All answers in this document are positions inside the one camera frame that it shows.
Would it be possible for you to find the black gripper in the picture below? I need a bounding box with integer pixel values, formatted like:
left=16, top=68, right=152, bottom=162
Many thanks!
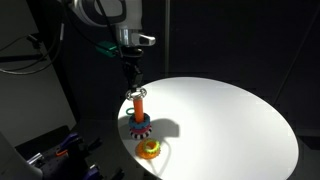
left=121, top=47, right=144, bottom=93

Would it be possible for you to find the clear ring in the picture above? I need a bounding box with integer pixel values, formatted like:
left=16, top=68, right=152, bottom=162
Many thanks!
left=125, top=87, right=148, bottom=101

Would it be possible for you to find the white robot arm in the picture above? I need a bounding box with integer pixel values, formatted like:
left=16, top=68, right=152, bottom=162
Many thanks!
left=58, top=0, right=156, bottom=93

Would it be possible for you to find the black robot cart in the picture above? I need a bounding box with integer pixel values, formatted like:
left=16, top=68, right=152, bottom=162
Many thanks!
left=15, top=126, right=124, bottom=180

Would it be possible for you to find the orange ring holder peg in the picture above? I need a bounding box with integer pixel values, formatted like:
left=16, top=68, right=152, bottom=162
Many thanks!
left=133, top=96, right=144, bottom=123

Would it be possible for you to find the blue stacking ring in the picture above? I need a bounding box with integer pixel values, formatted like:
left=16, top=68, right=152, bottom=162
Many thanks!
left=128, top=112, right=151, bottom=131

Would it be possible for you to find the red stacking ring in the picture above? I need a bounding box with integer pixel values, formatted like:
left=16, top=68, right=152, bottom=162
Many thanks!
left=129, top=125, right=152, bottom=136

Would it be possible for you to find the black and white striped ring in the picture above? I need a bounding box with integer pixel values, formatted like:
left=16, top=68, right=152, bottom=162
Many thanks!
left=129, top=127, right=153, bottom=141

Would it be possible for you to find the green wrist camera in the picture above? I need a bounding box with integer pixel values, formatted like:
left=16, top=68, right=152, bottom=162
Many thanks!
left=96, top=41, right=118, bottom=57

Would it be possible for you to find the orange bumpy ring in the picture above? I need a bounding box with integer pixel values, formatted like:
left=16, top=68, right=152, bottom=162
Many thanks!
left=135, top=139, right=162, bottom=160

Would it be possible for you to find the yellow-green toothed ring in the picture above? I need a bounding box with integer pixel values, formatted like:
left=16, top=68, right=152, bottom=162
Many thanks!
left=143, top=139, right=161, bottom=154

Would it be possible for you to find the round white pedestal table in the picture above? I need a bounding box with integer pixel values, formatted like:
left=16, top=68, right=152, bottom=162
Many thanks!
left=117, top=76, right=300, bottom=180

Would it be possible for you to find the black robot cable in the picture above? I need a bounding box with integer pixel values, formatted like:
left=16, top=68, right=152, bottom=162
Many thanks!
left=0, top=0, right=124, bottom=76

